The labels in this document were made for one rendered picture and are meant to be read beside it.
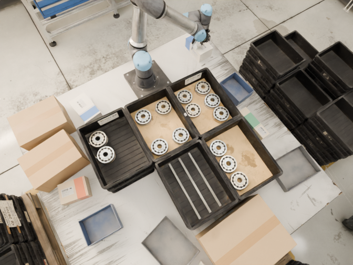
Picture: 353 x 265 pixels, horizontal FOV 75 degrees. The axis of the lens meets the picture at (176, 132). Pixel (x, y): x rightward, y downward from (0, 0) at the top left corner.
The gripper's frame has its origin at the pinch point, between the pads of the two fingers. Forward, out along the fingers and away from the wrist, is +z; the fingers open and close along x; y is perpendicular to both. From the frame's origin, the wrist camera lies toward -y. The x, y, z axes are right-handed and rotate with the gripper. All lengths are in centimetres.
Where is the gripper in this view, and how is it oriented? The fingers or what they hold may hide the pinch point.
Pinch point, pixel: (198, 44)
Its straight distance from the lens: 190.3
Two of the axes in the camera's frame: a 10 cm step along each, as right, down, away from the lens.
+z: -0.3, 3.6, 9.3
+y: 5.6, 7.8, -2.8
